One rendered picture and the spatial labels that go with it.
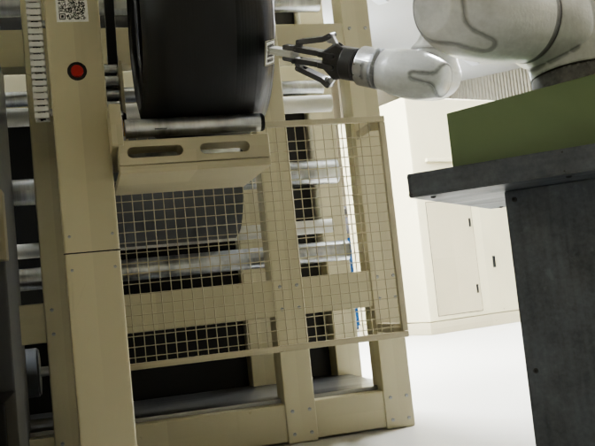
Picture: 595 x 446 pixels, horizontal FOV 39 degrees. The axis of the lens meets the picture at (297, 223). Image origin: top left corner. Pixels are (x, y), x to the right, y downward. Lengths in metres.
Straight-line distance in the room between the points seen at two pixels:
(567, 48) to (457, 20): 0.24
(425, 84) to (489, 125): 0.41
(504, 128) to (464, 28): 0.17
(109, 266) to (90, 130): 0.33
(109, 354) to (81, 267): 0.22
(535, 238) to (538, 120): 0.20
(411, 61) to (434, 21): 0.43
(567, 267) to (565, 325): 0.09
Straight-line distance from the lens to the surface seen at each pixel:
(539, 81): 1.55
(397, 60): 1.83
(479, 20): 1.38
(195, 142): 2.01
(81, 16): 2.17
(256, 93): 2.06
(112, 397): 2.06
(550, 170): 1.33
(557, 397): 1.47
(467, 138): 1.43
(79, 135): 2.09
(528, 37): 1.45
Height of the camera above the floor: 0.48
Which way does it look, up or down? 5 degrees up
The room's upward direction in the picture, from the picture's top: 6 degrees counter-clockwise
